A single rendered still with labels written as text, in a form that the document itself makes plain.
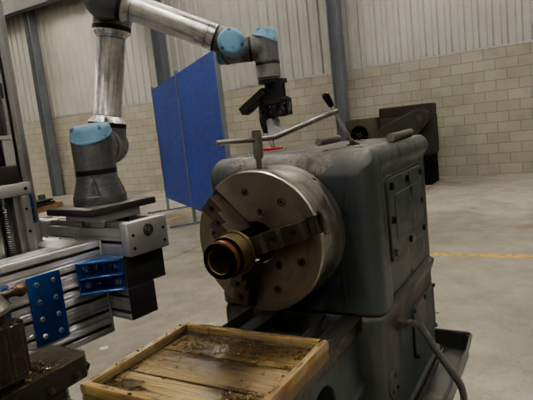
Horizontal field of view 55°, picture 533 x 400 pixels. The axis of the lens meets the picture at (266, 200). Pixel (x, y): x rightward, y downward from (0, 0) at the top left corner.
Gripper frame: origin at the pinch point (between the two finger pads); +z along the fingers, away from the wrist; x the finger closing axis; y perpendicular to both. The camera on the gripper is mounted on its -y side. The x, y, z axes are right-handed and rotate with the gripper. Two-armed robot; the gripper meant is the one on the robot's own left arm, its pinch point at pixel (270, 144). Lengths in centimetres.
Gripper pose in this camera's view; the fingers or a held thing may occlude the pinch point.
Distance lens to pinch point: 163.2
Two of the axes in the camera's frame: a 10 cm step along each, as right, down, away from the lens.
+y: 8.6, -0.3, -5.1
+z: 1.1, 9.8, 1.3
